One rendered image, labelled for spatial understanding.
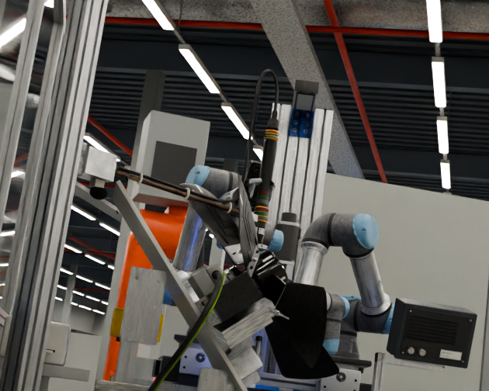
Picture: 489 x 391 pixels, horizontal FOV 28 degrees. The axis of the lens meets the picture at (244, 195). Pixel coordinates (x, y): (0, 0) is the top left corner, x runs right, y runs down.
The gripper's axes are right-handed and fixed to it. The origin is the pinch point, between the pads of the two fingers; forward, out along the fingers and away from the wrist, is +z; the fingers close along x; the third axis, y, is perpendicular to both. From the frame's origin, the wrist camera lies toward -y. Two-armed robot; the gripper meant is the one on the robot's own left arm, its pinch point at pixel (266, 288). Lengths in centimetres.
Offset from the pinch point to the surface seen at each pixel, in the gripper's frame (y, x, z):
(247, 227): 22.0, -13.1, 35.9
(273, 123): 0, -49, 12
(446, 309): 23, -7, -64
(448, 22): -428, -372, -665
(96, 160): 3, -21, 75
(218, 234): 1.5, -11.5, 26.2
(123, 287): -339, 4, -218
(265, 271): 16.6, -3.7, 20.0
